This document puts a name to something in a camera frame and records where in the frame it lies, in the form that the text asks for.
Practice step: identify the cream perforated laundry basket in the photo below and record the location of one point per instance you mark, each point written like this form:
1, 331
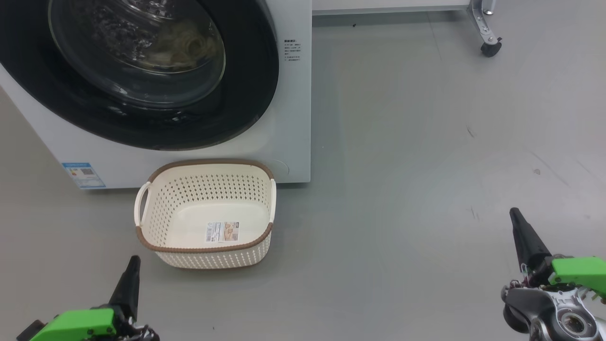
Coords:
189, 222

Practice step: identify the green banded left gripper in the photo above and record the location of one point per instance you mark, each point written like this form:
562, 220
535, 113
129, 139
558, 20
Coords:
80, 324

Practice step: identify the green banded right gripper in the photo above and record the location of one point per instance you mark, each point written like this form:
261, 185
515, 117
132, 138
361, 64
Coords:
580, 272

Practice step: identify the metal rack leg with caster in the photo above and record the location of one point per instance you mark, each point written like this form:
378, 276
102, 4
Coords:
491, 48

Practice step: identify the white washing machine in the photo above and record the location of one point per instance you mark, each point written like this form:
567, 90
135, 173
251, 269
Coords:
293, 118

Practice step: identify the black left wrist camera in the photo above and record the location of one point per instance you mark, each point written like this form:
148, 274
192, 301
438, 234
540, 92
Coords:
31, 333

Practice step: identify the cream line print garment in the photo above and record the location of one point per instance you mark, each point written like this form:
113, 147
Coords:
189, 47

